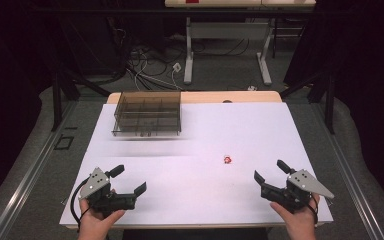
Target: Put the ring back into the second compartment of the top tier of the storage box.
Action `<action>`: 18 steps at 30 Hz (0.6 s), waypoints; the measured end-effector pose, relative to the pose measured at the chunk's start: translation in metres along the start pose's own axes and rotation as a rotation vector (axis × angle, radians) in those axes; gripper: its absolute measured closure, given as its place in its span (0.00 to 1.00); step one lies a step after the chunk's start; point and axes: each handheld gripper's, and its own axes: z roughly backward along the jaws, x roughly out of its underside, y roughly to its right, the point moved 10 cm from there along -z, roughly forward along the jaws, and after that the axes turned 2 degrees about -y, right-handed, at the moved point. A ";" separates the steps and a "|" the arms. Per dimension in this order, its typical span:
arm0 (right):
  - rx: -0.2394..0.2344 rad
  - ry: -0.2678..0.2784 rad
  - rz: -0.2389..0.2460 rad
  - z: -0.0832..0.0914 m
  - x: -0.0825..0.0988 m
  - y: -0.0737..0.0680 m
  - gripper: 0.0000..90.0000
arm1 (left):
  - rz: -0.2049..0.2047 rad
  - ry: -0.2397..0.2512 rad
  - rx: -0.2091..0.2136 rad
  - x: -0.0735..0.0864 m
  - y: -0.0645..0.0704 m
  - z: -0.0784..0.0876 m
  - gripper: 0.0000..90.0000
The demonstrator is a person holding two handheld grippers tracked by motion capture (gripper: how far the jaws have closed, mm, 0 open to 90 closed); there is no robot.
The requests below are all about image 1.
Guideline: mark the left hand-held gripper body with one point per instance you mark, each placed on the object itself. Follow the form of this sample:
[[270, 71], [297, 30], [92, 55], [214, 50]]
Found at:
[[95, 185]]

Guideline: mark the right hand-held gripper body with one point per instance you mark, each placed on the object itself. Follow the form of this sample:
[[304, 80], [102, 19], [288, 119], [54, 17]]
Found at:
[[301, 186]]

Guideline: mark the person's right hand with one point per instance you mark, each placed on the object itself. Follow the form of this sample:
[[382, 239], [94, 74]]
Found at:
[[296, 221]]

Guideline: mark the person's left hand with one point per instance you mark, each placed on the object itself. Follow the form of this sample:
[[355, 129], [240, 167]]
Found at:
[[95, 223]]

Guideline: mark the small red object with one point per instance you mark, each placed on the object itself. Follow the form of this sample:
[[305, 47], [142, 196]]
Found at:
[[227, 160]]

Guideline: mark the white table sheet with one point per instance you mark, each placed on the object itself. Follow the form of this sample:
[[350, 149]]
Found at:
[[200, 186]]

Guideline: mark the brown transparent organizer box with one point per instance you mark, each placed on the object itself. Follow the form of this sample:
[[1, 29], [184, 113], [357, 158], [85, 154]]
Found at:
[[148, 113]]

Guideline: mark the black metal stand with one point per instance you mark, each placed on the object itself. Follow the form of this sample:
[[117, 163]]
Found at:
[[328, 100], [57, 100]]

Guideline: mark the small white adapter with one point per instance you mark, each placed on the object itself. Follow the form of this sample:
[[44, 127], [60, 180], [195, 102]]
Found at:
[[252, 88]]

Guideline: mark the white power strip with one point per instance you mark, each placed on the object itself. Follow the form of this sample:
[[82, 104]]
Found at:
[[176, 67]]

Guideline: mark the white desk with legs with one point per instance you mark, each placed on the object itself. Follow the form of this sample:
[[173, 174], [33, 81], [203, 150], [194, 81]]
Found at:
[[226, 31]]

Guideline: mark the aluminium floor rail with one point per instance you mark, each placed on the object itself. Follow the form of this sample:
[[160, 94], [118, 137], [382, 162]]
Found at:
[[26, 173], [350, 173]]

